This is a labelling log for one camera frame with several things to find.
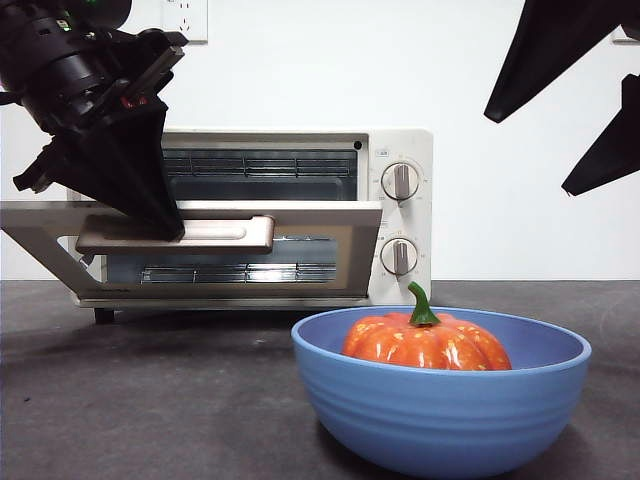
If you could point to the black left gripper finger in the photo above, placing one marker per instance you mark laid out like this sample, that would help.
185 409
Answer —
155 165
95 165

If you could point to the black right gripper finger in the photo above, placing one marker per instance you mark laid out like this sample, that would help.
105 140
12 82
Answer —
620 150
550 45

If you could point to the orange pumpkin with green stem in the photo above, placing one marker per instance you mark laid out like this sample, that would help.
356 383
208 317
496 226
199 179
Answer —
425 345

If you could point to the blue ribbed bowl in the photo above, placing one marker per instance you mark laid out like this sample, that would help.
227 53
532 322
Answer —
440 425

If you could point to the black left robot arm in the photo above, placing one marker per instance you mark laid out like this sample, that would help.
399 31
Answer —
55 75

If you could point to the beige oven knob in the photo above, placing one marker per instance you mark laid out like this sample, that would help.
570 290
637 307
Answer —
400 181
399 256

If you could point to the white toaster oven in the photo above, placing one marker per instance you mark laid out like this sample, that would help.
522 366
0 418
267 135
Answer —
422 225

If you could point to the white wall socket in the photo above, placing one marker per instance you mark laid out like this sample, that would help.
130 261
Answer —
631 36
192 22

